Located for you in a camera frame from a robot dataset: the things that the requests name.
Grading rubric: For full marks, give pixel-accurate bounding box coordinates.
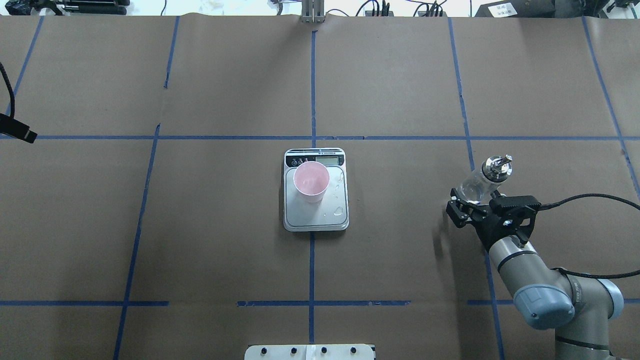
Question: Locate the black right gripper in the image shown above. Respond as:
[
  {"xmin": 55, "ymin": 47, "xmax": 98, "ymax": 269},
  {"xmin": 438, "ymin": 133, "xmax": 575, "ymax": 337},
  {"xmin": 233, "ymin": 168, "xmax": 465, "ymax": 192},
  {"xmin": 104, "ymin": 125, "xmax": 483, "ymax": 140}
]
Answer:
[{"xmin": 446, "ymin": 187, "xmax": 511, "ymax": 251}]

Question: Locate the pink plastic cup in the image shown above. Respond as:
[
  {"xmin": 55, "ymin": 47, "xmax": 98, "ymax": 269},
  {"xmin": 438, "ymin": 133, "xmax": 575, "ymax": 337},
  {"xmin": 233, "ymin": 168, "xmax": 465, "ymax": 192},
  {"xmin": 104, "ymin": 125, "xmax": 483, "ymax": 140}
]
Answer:
[{"xmin": 293, "ymin": 161, "xmax": 330, "ymax": 203}]

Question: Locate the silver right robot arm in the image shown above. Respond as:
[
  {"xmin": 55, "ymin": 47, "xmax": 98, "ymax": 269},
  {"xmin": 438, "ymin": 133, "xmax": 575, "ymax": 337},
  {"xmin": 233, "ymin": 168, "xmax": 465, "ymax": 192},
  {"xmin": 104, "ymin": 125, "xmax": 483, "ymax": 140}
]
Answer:
[{"xmin": 446, "ymin": 188, "xmax": 625, "ymax": 360}]

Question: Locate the silver digital kitchen scale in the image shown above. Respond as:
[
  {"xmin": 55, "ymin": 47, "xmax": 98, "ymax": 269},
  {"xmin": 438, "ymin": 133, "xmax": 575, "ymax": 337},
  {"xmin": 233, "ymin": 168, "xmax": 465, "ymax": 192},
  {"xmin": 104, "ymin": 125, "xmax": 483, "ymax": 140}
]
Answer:
[{"xmin": 282, "ymin": 147, "xmax": 350, "ymax": 232}]

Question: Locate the black box with label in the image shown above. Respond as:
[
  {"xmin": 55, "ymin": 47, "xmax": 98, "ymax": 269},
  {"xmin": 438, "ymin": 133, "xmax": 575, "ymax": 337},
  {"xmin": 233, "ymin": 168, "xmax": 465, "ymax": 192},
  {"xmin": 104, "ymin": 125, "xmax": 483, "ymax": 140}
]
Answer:
[{"xmin": 473, "ymin": 0, "xmax": 556, "ymax": 18}]

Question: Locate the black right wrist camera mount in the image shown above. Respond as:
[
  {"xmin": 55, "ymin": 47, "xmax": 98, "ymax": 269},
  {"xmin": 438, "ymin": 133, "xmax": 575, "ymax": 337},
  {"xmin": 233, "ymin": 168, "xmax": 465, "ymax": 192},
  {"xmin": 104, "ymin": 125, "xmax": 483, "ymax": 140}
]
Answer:
[{"xmin": 489, "ymin": 195, "xmax": 542, "ymax": 248}]

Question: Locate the black right camera cable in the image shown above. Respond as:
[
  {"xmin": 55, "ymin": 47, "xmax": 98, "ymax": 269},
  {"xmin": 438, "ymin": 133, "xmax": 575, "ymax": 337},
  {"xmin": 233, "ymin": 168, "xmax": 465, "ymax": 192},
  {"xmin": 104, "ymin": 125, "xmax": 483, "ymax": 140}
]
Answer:
[{"xmin": 538, "ymin": 194, "xmax": 640, "ymax": 279}]

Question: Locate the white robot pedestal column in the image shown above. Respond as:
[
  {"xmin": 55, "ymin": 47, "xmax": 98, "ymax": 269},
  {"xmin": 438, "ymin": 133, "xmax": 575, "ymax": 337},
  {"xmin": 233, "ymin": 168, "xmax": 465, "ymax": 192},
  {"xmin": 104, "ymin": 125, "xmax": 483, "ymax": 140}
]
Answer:
[{"xmin": 244, "ymin": 343, "xmax": 377, "ymax": 360}]

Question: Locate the aluminium frame post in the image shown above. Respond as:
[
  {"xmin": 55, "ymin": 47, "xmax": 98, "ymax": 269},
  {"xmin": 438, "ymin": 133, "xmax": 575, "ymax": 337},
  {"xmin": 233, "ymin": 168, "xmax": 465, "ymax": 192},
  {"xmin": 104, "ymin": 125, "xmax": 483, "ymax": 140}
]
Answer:
[{"xmin": 300, "ymin": 0, "xmax": 326, "ymax": 24}]

